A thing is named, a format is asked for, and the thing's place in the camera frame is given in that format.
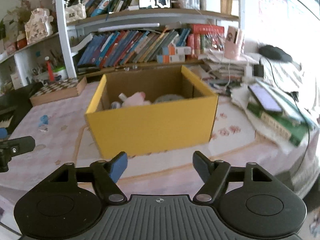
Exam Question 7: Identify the yellow cardboard box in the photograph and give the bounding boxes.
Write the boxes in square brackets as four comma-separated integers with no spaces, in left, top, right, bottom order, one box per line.
[85,66,219,159]

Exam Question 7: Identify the white shelf unit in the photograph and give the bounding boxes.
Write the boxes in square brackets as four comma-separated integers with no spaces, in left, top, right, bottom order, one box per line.
[1,0,239,94]

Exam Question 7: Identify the pink checked tablecloth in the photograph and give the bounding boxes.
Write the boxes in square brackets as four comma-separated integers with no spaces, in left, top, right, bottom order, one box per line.
[1,83,319,230]

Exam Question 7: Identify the stack of papers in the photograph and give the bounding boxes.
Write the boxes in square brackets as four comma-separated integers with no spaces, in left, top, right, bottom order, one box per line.
[198,51,259,96]

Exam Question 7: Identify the orange white medicine boxes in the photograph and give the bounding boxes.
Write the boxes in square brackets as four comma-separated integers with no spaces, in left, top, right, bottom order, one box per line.
[156,44,191,63]

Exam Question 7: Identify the blue plastic packet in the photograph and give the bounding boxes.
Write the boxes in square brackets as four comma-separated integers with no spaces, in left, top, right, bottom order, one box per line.
[39,115,49,127]

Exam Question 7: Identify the row of books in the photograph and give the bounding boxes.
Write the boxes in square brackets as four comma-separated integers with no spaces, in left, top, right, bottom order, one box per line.
[76,24,225,72]

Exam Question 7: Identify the yellow tape roll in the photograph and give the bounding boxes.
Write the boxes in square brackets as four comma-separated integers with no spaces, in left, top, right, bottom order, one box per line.
[153,94,184,104]

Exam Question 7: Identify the white green lidded jar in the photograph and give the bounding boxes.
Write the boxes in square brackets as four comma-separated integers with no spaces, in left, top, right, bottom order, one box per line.
[53,66,68,82]

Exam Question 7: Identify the wooden chess board box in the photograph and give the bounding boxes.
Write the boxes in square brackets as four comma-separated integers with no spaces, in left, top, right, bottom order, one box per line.
[30,77,87,106]

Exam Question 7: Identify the black Yamaha keyboard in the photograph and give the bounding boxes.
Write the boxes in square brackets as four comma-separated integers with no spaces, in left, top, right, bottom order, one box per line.
[1,82,43,135]

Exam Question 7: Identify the pink plush toy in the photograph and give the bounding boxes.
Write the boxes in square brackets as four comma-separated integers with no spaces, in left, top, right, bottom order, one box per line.
[118,92,151,108]

